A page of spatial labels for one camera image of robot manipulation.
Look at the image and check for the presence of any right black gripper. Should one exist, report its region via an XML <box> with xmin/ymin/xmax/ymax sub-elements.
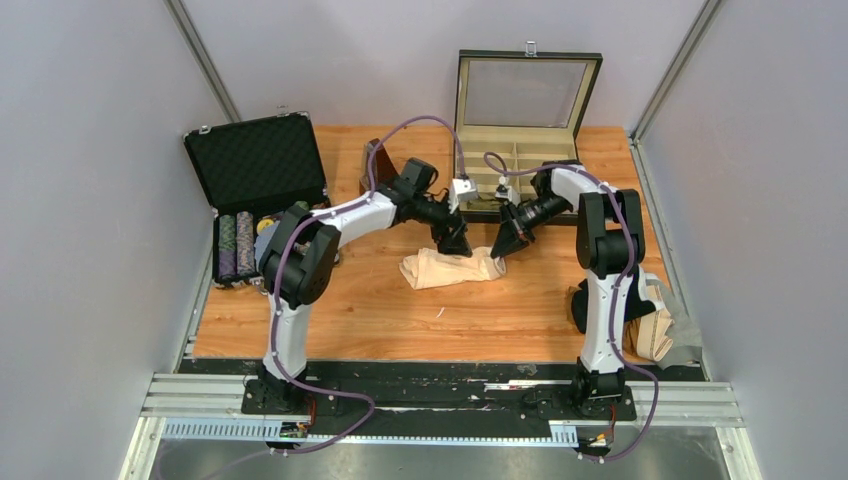
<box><xmin>492</xmin><ymin>194</ymin><xmax>571</xmax><ymax>261</ymax></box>

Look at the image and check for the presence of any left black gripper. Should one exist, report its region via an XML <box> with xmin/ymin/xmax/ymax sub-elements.
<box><xmin>411</xmin><ymin>193</ymin><xmax>471</xmax><ymax>256</ymax></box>

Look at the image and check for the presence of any beige underwear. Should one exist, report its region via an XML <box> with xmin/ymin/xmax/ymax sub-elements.
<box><xmin>399</xmin><ymin>247</ymin><xmax>507</xmax><ymax>290</ymax></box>

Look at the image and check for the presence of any olive green white underwear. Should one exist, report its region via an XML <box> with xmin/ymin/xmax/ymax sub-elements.
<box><xmin>465</xmin><ymin>196</ymin><xmax>501</xmax><ymax>212</ymax></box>

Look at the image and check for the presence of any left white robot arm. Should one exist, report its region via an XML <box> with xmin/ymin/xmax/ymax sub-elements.
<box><xmin>256</xmin><ymin>158</ymin><xmax>478</xmax><ymax>413</ymax></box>

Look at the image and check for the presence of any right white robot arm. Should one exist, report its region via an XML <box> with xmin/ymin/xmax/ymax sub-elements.
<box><xmin>491</xmin><ymin>162</ymin><xmax>644</xmax><ymax>418</ymax></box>

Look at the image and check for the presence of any black underwear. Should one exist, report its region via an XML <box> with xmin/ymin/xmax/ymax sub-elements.
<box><xmin>566</xmin><ymin>267</ymin><xmax>658</xmax><ymax>334</ymax></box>

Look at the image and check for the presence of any tan striped waistband underwear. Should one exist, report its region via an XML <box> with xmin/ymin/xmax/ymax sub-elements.
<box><xmin>623</xmin><ymin>274</ymin><xmax>674</xmax><ymax>362</ymax></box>

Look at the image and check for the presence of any wooden metronome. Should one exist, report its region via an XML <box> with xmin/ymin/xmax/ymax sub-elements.
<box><xmin>359</xmin><ymin>138</ymin><xmax>398</xmax><ymax>195</ymax></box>

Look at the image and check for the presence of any black compartment display box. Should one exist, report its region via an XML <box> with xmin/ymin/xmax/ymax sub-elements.
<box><xmin>453</xmin><ymin>41</ymin><xmax>603</xmax><ymax>223</ymax></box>

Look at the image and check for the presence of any blue playing cards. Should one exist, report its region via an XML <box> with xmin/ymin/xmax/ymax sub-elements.
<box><xmin>254</xmin><ymin>226</ymin><xmax>274</xmax><ymax>266</ymax></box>

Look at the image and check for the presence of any yellow dealer chip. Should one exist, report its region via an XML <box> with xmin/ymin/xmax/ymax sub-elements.
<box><xmin>256</xmin><ymin>217</ymin><xmax>274</xmax><ymax>233</ymax></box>

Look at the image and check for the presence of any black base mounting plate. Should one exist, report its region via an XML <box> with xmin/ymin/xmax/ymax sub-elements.
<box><xmin>178</xmin><ymin>357</ymin><xmax>707</xmax><ymax>440</ymax></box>

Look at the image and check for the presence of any black poker chip case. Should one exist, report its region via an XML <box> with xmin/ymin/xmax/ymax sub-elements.
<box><xmin>183</xmin><ymin>111</ymin><xmax>330</xmax><ymax>288</ymax></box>

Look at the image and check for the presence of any purple grey chip stack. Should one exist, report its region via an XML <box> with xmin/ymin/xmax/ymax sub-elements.
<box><xmin>236</xmin><ymin>211</ymin><xmax>255</xmax><ymax>276</ymax></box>

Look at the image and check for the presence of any grey cloth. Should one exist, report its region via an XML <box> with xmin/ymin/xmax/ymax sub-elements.
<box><xmin>648</xmin><ymin>280</ymin><xmax>703</xmax><ymax>370</ymax></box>

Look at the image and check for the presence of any green purple chip stack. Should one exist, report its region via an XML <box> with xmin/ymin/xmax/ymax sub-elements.
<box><xmin>218</xmin><ymin>215</ymin><xmax>237</xmax><ymax>282</ymax></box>

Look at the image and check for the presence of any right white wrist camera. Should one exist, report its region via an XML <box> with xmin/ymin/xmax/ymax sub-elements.
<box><xmin>494</xmin><ymin>175</ymin><xmax>521</xmax><ymax>206</ymax></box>

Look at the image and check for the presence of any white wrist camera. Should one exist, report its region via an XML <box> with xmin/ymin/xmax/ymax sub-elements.
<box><xmin>494</xmin><ymin>175</ymin><xmax>521</xmax><ymax>206</ymax></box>
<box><xmin>448</xmin><ymin>177</ymin><xmax>479</xmax><ymax>214</ymax></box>

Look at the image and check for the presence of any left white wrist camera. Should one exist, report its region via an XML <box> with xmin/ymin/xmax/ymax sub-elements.
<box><xmin>448</xmin><ymin>177</ymin><xmax>479</xmax><ymax>214</ymax></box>

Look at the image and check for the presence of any aluminium frame rail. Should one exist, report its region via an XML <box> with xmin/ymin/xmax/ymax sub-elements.
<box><xmin>120</xmin><ymin>374</ymin><xmax>761</xmax><ymax>479</ymax></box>

